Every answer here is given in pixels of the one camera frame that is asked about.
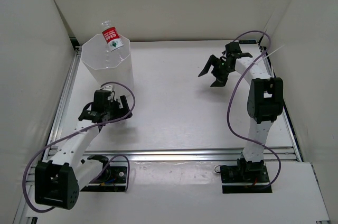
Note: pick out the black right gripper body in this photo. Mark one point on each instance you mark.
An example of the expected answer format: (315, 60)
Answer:
(222, 70)

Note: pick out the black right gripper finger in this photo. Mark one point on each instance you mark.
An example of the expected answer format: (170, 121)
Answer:
(220, 82)
(212, 61)

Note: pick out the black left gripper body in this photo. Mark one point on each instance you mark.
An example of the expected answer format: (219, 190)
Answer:
(113, 110)

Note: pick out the red label plastic bottle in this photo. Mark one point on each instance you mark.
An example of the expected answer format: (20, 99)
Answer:
(111, 36)

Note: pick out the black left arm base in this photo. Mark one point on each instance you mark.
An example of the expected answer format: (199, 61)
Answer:
(99, 173)

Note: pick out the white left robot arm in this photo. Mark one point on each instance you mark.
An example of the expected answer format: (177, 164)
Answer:
(59, 180)

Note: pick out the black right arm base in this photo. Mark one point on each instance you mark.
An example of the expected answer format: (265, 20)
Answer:
(244, 177)

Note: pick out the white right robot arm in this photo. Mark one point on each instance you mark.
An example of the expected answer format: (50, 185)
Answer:
(264, 104)

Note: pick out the white translucent plastic bin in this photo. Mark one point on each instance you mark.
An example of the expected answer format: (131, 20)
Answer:
(106, 65)

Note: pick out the aluminium right rail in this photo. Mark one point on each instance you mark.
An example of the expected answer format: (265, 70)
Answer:
(268, 64)

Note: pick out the aluminium front rail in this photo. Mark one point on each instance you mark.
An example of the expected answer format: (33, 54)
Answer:
(179, 155)

